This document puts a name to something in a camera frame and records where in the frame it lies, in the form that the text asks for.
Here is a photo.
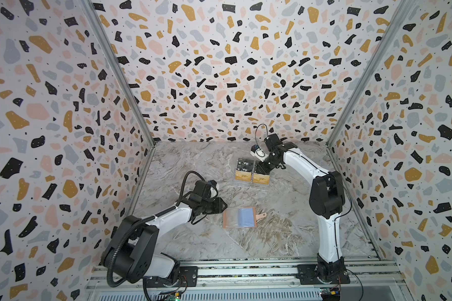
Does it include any gold card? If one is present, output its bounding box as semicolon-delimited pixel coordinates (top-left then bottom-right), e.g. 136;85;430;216
252;172;270;185

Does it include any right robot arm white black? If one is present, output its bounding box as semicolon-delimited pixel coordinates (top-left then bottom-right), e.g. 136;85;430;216
251;134;346;283

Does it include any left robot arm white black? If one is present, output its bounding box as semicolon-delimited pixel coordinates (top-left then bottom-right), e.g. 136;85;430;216
100;180;227;287

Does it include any black VIP card left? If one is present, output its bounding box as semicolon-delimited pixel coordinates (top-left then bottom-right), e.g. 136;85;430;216
235;158;255;183

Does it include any clear acrylic card stand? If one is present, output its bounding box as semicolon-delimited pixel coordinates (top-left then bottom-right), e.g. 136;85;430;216
234;159;270;191

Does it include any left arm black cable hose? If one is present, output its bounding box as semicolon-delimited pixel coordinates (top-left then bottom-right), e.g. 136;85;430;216
106;171;206;288

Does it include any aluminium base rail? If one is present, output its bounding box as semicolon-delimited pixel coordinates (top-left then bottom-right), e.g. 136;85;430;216
85;256;413;300

